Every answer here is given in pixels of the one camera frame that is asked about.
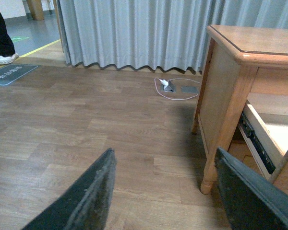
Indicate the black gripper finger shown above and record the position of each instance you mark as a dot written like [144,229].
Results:
[86,203]
[250,201]

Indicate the grey floor sign mat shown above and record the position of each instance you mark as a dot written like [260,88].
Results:
[12,72]

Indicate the grey pleated curtain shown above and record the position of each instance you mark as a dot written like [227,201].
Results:
[155,33]

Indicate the closed metal floor plate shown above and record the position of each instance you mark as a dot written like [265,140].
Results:
[189,89]

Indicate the wooden drawer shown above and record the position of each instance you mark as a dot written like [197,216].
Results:
[266,136]

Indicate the wooden nightstand cabinet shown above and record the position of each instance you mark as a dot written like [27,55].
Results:
[243,64]

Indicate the white plug in socket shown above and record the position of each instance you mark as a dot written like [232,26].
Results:
[164,82]

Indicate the wooden furniture in background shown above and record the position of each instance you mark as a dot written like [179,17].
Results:
[39,8]

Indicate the open metal floor socket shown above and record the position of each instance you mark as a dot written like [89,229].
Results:
[170,88]

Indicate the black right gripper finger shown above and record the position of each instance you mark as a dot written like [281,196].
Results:
[250,201]

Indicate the white shoe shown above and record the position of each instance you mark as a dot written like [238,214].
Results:
[8,60]

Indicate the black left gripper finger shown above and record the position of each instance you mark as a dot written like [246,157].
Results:
[86,203]

